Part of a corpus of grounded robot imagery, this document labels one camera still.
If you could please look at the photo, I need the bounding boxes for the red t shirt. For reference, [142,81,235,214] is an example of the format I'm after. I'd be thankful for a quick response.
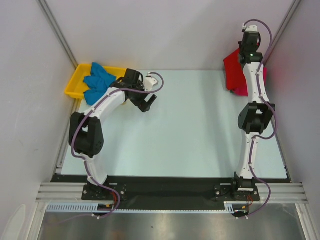
[223,48,248,97]

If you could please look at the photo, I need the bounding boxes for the blue t shirt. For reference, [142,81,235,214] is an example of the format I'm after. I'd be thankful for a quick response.
[83,62,117,106]

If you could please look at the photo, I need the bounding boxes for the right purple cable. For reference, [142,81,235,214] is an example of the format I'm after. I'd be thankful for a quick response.
[234,19,279,221]

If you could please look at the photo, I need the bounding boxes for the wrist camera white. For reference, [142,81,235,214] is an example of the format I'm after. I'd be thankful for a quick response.
[143,72,159,92]
[242,24,258,33]

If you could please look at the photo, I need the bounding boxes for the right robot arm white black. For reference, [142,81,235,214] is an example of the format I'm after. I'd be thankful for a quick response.
[230,25,276,201]

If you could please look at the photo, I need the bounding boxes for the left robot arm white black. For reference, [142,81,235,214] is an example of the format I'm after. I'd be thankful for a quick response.
[69,68,164,200]

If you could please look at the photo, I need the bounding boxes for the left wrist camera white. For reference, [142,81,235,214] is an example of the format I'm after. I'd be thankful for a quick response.
[143,72,159,92]

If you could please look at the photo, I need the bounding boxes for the yellow plastic tray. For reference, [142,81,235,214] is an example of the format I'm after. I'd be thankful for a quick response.
[64,63,127,100]

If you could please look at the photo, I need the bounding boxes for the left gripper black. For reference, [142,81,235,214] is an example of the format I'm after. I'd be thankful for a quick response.
[129,81,157,113]

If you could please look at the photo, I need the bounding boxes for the folded magenta t shirt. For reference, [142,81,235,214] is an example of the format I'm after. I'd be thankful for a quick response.
[229,66,268,97]

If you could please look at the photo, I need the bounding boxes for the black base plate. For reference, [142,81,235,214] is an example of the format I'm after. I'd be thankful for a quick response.
[51,174,261,211]

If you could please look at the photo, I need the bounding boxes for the aluminium frame rail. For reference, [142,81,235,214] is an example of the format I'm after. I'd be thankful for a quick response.
[36,174,308,204]

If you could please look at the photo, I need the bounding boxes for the grey slotted cable duct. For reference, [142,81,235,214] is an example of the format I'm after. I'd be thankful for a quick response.
[46,202,246,215]

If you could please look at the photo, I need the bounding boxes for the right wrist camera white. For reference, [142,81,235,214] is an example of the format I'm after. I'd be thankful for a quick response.
[242,24,258,33]

